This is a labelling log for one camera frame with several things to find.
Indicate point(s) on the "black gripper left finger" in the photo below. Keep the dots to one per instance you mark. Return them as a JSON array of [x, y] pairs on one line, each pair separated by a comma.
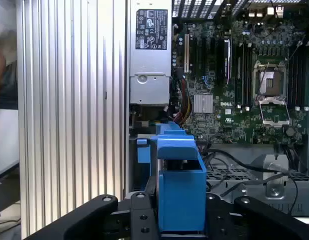
[[142, 225]]

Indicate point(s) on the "hard disk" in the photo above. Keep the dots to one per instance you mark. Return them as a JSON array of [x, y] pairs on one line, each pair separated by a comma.
[[182, 200]]

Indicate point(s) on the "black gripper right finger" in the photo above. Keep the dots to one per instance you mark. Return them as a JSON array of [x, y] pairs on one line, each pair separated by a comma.
[[217, 225]]

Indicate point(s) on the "black open PC case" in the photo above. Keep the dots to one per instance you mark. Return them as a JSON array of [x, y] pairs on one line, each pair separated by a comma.
[[244, 150]]

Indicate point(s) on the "grey metal drive cage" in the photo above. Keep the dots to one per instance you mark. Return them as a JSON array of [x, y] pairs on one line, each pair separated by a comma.
[[277, 197]]

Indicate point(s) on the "white expansion slot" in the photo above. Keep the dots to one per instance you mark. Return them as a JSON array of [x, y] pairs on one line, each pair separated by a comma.
[[186, 55]]

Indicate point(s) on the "green Dell motherboard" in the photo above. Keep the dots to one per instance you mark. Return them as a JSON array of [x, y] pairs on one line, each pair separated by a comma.
[[219, 120]]

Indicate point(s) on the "black monitor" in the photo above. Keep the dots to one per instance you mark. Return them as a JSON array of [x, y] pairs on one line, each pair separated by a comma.
[[4, 195]]

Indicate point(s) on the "silver power supply unit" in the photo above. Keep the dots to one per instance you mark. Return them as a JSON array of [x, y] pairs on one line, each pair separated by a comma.
[[149, 62]]

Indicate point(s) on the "CPU socket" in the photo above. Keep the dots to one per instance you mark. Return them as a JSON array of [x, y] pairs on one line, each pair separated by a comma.
[[272, 85]]

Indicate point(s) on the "silver finned chipset heatsink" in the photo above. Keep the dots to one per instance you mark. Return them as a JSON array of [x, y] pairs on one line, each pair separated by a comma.
[[203, 103]]

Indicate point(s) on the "black graphics card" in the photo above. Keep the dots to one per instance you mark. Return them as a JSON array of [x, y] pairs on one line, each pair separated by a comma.
[[224, 62]]

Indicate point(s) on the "metal socket cover frame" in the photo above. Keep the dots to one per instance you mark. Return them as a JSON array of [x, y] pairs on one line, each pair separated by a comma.
[[272, 100]]

